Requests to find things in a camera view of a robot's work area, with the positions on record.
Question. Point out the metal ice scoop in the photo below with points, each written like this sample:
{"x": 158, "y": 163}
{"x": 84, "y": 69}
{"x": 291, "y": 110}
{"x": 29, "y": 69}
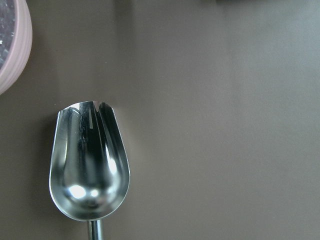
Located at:
{"x": 89, "y": 173}

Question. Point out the pink bowl with ice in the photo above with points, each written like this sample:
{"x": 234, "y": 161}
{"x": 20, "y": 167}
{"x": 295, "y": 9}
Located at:
{"x": 16, "y": 35}

